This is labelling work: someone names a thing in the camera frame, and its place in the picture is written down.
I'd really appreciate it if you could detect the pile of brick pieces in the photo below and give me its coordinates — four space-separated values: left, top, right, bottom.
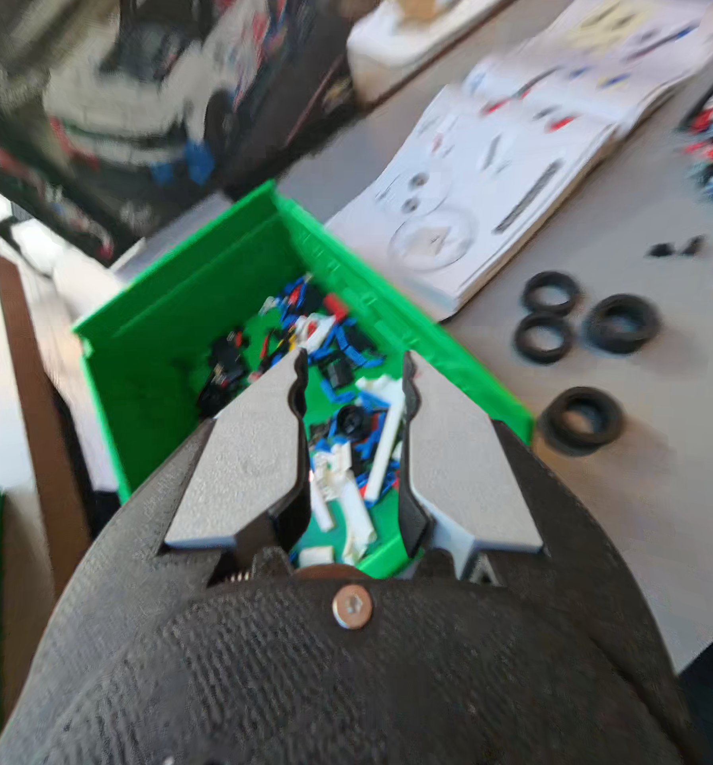
198 275 409 570

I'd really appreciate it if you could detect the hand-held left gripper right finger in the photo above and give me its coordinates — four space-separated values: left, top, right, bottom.
398 350 544 579

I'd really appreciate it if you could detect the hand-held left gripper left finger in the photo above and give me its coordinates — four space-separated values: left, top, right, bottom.
163 350 311 552

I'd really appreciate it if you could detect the open building instruction booklet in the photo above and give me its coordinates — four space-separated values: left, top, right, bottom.
327 0 713 319

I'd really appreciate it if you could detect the wood-edged table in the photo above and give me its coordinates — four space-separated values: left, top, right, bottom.
0 173 121 598

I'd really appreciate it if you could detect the black toy set box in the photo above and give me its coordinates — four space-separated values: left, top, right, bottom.
0 0 358 268

